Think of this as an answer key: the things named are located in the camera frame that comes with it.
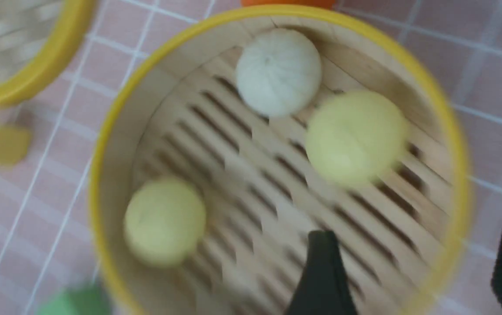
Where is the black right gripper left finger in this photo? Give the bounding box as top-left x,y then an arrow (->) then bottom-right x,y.
285,231 -> 358,315

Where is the yellow bun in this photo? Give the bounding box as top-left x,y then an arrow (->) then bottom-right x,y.
123,177 -> 207,268
304,90 -> 409,188

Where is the white bun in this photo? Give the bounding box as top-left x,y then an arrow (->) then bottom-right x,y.
235,28 -> 323,118

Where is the yellow rimmed bamboo steamer tray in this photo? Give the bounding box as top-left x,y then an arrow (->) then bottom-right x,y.
88,5 -> 472,315

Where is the yellow rimmed bamboo steamer lid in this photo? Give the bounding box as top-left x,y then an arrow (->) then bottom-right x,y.
0,0 -> 98,106

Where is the green foam cube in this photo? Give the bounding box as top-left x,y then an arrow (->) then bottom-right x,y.
36,284 -> 113,315

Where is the orange fruit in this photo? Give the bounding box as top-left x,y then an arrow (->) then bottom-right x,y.
239,0 -> 337,10

